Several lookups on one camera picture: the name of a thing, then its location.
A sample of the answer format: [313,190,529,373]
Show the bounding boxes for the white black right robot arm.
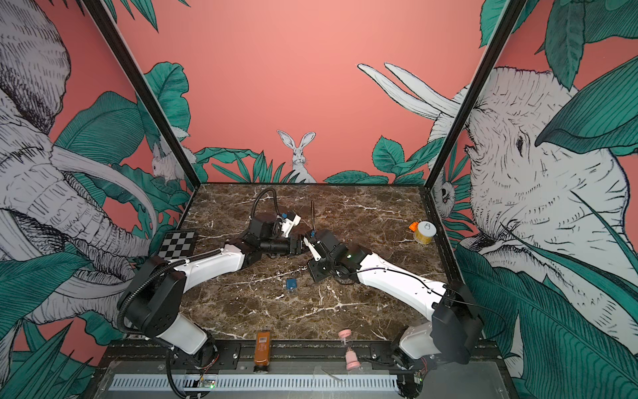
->
[304,229,483,368]

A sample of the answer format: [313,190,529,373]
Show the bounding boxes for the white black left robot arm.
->
[116,233,309,355]

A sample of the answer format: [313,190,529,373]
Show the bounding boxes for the pink hourglass timer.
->
[338,329,361,372]

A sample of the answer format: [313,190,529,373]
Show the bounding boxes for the orange rectangular device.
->
[254,331,271,372]

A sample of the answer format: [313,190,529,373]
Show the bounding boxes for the black white checkerboard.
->
[157,229,199,260]

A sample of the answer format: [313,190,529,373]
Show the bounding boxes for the white ventilated strip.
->
[107,373,399,392]

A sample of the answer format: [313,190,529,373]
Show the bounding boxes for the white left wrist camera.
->
[280,212,301,239]

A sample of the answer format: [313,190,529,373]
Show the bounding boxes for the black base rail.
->
[98,339,503,372]

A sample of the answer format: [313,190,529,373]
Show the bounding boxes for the black corner frame post right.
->
[425,0,526,191]

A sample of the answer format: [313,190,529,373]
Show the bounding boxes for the black corner frame post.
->
[82,0,201,191]
[425,0,526,191]

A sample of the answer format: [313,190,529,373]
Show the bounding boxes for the black corner frame post left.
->
[82,0,201,191]

